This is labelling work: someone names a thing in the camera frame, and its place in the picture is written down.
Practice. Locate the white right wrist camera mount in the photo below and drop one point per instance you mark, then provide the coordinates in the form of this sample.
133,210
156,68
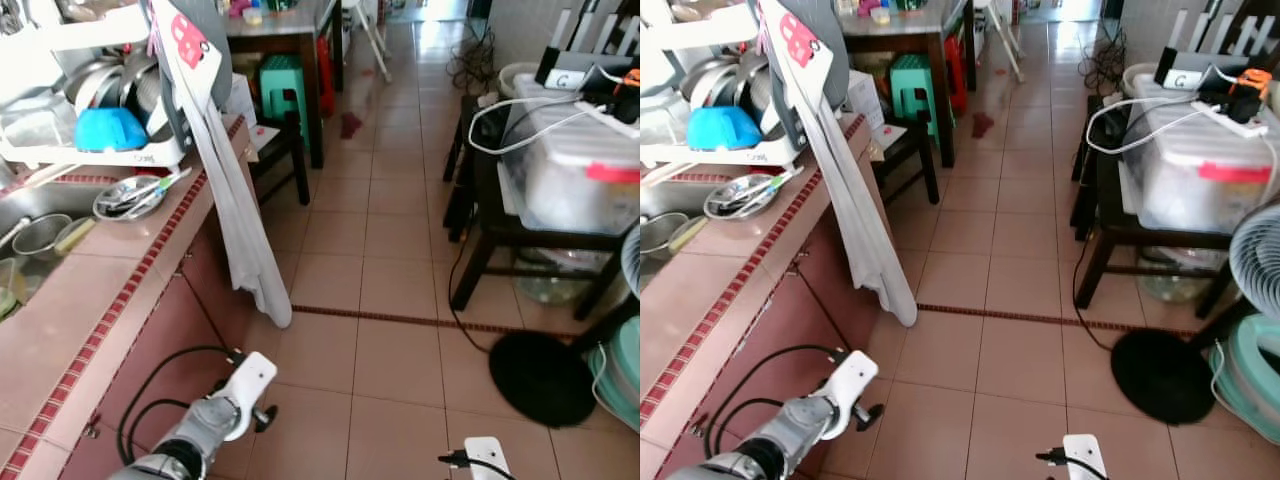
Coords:
490,460
1085,460

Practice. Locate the dark wooden bench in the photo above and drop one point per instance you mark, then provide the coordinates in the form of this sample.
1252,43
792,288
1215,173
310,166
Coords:
1110,230
490,230

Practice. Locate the clear glass bowl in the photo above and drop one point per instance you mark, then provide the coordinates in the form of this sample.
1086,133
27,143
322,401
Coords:
1175,285

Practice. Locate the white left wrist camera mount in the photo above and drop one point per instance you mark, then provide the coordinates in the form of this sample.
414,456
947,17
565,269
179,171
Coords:
250,385
850,385

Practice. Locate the black stand with G label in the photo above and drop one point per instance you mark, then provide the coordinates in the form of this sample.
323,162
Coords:
1185,80
565,80

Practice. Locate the steel bowl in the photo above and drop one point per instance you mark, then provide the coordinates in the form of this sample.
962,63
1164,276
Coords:
110,205
720,205

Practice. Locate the small steel sink basin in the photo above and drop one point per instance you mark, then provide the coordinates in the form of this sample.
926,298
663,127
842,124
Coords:
660,195
30,200

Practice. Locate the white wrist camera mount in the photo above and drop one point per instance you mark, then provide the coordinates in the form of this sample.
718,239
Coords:
1085,460
850,385
490,460
250,385

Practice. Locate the red scrap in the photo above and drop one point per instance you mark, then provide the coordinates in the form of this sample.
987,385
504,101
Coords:
350,125
982,125

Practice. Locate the beige plastic bucket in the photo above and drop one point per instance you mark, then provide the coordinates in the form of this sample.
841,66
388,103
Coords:
1140,75
515,75

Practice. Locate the steel mesh strainer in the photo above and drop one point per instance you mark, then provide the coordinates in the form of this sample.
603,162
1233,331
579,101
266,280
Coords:
40,240
662,238

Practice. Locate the yellow sponge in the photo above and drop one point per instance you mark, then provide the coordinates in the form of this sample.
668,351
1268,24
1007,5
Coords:
78,235
692,235

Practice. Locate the clear plastic storage box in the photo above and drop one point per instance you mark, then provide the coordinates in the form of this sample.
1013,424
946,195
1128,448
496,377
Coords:
560,190
1180,195

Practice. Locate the blue bowl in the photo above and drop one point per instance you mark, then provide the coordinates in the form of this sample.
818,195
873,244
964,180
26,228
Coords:
110,130
722,130

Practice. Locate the green plastic stool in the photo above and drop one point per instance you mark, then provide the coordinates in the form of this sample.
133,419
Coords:
910,85
280,85

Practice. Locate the teal plastic basket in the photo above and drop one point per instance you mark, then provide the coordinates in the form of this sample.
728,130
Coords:
1250,380
620,375

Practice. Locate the white dish rack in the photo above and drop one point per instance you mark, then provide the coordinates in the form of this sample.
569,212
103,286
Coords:
100,158
720,155

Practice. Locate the steel pot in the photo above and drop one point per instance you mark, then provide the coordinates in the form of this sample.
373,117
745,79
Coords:
715,85
95,85

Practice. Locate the black adapter plug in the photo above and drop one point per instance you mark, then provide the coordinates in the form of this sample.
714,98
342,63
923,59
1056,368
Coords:
622,105
1245,108

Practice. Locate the black pedestal fan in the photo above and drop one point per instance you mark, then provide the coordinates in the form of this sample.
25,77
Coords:
540,380
1160,375

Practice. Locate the grey hanging apron red print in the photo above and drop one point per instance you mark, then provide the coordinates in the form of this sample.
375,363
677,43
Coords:
860,220
235,220

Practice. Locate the white power strip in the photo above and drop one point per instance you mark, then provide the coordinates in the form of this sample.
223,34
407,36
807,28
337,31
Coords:
605,118
1225,120

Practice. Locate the white metal rack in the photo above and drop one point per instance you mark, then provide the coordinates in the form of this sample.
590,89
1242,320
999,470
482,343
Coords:
372,40
1003,40

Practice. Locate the small dark wooden stool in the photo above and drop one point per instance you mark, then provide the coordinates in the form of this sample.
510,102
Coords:
285,135
915,135

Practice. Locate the red plastic stool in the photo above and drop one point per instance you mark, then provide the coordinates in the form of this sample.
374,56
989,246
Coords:
957,75
326,75

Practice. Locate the dark wooden dining table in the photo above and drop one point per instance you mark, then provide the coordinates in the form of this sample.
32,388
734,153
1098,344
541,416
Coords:
290,20
910,20

